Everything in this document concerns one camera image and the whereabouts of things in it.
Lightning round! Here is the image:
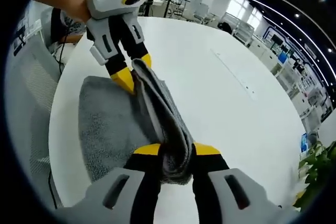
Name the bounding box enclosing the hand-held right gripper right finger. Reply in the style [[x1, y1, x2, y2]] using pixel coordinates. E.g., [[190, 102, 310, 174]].
[[192, 142, 300, 224]]

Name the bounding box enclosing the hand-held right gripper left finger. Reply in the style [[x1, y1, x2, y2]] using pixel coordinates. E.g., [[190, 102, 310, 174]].
[[56, 143, 162, 224]]

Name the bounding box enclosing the grey towel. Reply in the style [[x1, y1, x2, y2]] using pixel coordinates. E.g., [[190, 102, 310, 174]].
[[78, 58, 195, 186]]

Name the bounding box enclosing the grey mesh office chair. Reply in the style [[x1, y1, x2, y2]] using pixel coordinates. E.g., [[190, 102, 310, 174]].
[[9, 47, 64, 209]]

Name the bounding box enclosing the white table socket panel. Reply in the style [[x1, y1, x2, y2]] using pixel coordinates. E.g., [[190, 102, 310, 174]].
[[209, 48, 257, 102]]

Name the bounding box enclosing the blue packet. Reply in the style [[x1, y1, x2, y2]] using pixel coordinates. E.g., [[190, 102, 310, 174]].
[[300, 132, 308, 154]]

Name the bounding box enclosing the green leafy plant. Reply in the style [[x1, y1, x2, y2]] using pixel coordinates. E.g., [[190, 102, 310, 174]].
[[292, 141, 336, 212]]

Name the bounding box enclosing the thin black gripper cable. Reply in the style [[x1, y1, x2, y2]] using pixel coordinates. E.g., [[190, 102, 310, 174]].
[[58, 31, 67, 74]]

